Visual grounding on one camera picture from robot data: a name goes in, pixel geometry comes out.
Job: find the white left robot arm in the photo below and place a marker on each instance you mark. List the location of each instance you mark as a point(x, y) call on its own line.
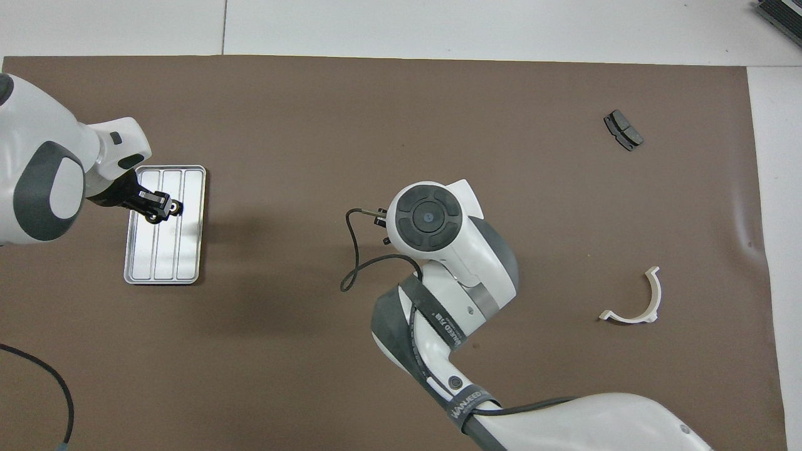
point(37, 156)

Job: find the dark grey brake pad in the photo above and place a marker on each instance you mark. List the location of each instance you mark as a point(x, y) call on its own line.
point(623, 130)

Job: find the black bearing gear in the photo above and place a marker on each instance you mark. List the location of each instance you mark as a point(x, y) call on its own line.
point(177, 208)

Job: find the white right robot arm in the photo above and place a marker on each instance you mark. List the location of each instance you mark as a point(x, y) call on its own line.
point(476, 263)

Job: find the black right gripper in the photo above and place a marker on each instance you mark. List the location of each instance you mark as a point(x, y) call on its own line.
point(381, 217)

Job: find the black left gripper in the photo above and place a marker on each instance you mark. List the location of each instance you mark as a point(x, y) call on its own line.
point(122, 194)

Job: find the brown table mat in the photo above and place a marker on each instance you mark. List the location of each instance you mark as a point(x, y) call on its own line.
point(282, 125)

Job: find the silver metal tray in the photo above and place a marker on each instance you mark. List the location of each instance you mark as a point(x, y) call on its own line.
point(166, 257)

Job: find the dark ribbed device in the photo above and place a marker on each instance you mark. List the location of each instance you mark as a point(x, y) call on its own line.
point(783, 15)

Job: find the white curved plastic bracket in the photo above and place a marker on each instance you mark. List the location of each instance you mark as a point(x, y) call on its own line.
point(655, 294)

